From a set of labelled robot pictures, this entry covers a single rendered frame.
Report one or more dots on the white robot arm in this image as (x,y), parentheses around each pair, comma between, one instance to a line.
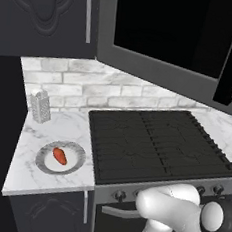
(175,214)

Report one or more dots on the grey microwave door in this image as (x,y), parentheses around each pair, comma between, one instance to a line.
(165,76)

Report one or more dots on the black gas hob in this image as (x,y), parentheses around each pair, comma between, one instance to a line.
(152,145)

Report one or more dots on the silver box grater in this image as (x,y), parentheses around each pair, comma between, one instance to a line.
(40,106)

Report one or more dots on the black oven knob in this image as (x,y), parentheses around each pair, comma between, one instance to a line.
(200,190)
(218,189)
(136,192)
(119,195)

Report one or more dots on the grey rimmed white plate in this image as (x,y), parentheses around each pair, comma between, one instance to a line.
(46,161)

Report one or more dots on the grey oven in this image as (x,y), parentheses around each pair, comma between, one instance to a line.
(111,221)

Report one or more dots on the dark base cupboard door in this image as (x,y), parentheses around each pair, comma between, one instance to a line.
(49,215)

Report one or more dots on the dark wall cupboard door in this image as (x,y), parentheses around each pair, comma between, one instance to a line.
(40,17)

